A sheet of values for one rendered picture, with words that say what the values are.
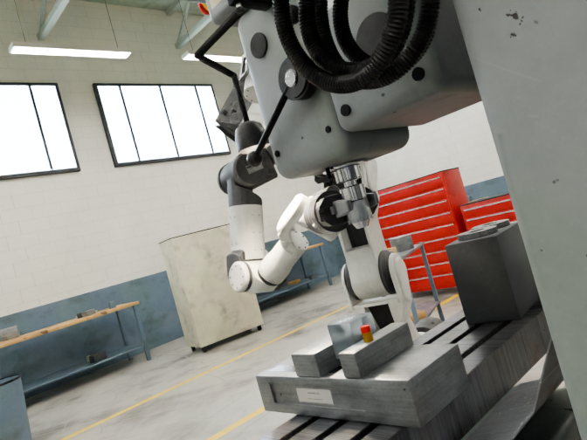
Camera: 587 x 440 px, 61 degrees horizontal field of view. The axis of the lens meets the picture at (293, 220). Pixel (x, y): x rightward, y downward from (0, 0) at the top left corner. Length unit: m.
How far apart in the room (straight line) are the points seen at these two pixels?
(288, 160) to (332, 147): 0.10
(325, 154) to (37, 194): 7.94
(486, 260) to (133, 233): 8.13
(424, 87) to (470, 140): 10.13
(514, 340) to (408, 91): 0.58
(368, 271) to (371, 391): 0.83
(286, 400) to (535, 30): 0.70
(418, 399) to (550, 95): 0.44
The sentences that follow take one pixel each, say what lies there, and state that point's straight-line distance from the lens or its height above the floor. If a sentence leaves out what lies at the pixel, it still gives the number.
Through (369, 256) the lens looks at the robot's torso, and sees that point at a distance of 1.58.
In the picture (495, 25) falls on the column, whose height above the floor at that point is 1.35.
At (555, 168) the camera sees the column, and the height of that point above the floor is 1.21.
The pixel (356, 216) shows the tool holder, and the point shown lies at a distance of 0.90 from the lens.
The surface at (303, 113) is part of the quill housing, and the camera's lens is 0.86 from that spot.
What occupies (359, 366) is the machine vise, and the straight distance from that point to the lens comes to 0.79.
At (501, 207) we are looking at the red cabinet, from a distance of 5.84.
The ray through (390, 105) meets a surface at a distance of 0.73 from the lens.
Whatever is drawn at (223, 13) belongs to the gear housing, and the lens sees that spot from 0.99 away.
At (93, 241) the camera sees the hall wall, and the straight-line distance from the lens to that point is 8.72.
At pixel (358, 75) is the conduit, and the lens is 0.56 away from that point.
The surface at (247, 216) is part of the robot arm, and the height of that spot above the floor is 1.29.
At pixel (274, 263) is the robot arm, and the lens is 1.20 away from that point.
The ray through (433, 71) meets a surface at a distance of 0.69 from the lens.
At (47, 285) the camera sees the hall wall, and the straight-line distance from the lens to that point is 8.43.
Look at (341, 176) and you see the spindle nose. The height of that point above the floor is 1.29.
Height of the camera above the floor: 1.21
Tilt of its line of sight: 2 degrees up
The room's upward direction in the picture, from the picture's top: 16 degrees counter-clockwise
